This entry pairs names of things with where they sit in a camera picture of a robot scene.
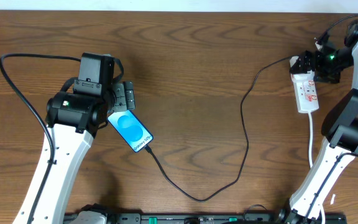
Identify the white power strip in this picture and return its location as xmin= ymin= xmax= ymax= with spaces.
xmin=290 ymin=69 xmax=319 ymax=114

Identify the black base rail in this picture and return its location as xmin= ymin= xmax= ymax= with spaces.
xmin=63 ymin=212 xmax=347 ymax=224

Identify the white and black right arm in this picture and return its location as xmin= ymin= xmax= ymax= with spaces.
xmin=276 ymin=14 xmax=358 ymax=223

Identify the blue Samsung Galaxy smartphone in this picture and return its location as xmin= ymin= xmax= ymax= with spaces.
xmin=108 ymin=110 xmax=154 ymax=152

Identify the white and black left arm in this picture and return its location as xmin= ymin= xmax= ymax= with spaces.
xmin=14 ymin=53 xmax=135 ymax=223

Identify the black charger cable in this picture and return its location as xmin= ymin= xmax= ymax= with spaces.
xmin=144 ymin=55 xmax=295 ymax=203

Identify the white paper scrap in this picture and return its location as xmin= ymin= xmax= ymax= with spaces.
xmin=330 ymin=194 xmax=336 ymax=205

